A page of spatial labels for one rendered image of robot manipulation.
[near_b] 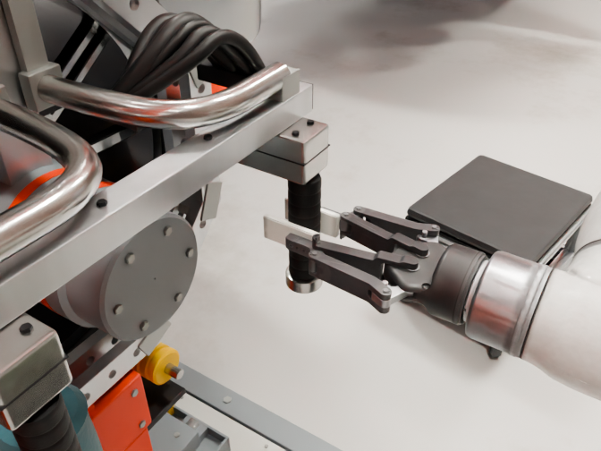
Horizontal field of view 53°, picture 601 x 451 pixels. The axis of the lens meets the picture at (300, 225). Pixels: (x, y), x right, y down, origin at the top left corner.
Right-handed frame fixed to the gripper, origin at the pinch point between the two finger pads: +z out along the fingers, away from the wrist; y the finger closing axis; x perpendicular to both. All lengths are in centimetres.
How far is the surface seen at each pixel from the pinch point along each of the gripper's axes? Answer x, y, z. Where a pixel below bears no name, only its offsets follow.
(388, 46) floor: -82, 274, 113
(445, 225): -49, 77, 6
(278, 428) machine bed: -75, 20, 19
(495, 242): -49, 76, -7
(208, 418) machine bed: -75, 14, 33
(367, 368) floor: -83, 52, 13
